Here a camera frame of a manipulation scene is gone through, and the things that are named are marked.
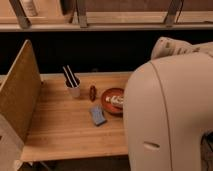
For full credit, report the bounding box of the orange ceramic bowl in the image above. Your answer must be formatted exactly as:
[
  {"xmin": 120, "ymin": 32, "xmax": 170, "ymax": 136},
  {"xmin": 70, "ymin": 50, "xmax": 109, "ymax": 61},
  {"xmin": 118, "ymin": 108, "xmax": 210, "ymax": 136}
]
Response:
[{"xmin": 101, "ymin": 88, "xmax": 124, "ymax": 115}]

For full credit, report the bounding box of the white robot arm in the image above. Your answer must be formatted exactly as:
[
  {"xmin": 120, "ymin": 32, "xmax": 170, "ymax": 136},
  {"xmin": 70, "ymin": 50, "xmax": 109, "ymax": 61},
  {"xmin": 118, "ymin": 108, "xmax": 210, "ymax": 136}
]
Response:
[{"xmin": 106, "ymin": 37, "xmax": 213, "ymax": 171}]

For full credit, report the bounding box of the blue sponge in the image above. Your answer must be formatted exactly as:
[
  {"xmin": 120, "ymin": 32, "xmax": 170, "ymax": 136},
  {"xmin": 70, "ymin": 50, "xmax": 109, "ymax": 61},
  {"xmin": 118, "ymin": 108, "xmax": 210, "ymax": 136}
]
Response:
[{"xmin": 90, "ymin": 106, "xmax": 106, "ymax": 126}]

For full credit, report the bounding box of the small brown figurine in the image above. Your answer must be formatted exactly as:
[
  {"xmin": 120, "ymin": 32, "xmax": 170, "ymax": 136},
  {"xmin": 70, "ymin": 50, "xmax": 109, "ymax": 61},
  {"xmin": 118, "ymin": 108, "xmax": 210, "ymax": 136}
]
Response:
[{"xmin": 89, "ymin": 85, "xmax": 97, "ymax": 102}]

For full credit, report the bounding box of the white cup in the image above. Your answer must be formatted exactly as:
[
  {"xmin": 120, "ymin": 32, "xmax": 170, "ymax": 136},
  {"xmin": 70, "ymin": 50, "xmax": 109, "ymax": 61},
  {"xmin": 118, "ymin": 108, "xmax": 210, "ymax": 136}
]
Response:
[{"xmin": 66, "ymin": 79, "xmax": 80, "ymax": 98}]

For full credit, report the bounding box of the black chopstick right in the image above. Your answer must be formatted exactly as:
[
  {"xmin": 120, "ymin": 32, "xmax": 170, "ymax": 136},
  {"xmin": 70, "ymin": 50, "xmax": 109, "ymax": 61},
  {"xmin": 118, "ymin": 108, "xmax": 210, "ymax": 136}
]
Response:
[{"xmin": 67, "ymin": 65, "xmax": 79, "ymax": 87}]

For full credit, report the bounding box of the black chopstick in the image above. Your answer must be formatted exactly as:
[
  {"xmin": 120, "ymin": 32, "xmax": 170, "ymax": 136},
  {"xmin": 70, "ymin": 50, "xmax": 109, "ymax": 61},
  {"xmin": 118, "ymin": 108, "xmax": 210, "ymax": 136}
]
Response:
[
  {"xmin": 67, "ymin": 65, "xmax": 79, "ymax": 87},
  {"xmin": 63, "ymin": 66, "xmax": 74, "ymax": 87}
]

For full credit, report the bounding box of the black chopstick left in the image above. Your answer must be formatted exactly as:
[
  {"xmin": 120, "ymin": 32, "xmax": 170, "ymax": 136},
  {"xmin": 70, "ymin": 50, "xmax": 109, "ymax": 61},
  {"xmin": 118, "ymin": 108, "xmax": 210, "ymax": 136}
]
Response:
[{"xmin": 63, "ymin": 66, "xmax": 74, "ymax": 87}]

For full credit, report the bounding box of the left wooden divider panel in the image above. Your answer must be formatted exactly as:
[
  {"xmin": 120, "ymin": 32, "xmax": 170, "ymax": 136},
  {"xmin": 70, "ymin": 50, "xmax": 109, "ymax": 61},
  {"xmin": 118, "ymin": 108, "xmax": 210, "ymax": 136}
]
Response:
[{"xmin": 0, "ymin": 40, "xmax": 41, "ymax": 142}]

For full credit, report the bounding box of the white bottle on shelf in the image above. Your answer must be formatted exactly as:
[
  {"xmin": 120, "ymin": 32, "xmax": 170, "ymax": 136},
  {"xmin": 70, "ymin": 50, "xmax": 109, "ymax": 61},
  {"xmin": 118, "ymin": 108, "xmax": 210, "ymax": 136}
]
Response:
[{"xmin": 22, "ymin": 0, "xmax": 38, "ymax": 17}]

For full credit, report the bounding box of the wooden shelf frame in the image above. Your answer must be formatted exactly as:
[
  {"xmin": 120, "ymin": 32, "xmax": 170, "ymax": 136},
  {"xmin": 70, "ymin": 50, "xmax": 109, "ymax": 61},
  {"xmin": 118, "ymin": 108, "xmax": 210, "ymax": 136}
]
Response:
[{"xmin": 0, "ymin": 0, "xmax": 213, "ymax": 32}]

